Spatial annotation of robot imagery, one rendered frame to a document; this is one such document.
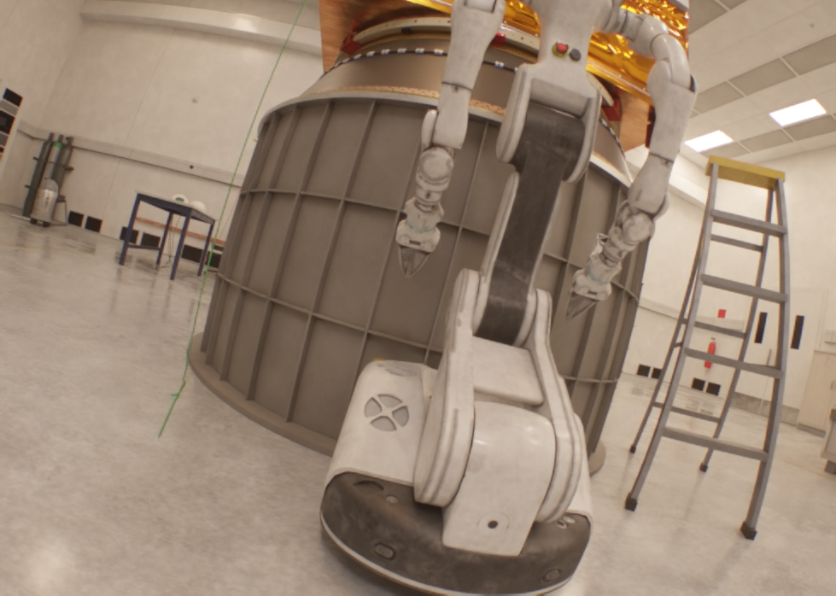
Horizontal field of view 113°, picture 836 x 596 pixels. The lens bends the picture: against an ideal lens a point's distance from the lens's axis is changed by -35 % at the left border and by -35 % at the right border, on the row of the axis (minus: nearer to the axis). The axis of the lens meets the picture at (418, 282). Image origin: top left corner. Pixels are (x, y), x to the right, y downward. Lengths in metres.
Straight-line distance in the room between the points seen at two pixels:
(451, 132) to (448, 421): 0.52
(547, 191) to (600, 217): 0.66
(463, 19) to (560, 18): 0.33
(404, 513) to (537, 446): 0.24
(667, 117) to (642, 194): 0.18
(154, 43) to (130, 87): 0.98
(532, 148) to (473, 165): 0.45
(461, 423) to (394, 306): 0.71
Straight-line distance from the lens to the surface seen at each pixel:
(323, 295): 1.37
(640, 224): 0.95
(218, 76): 8.19
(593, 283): 1.07
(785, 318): 1.89
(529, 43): 1.90
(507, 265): 0.97
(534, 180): 0.95
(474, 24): 0.86
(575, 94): 1.02
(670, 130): 0.95
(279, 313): 1.48
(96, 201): 8.45
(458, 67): 0.84
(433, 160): 0.84
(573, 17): 1.12
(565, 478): 0.69
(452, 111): 0.83
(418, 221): 0.94
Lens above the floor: 0.54
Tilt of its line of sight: 2 degrees up
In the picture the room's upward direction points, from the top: 15 degrees clockwise
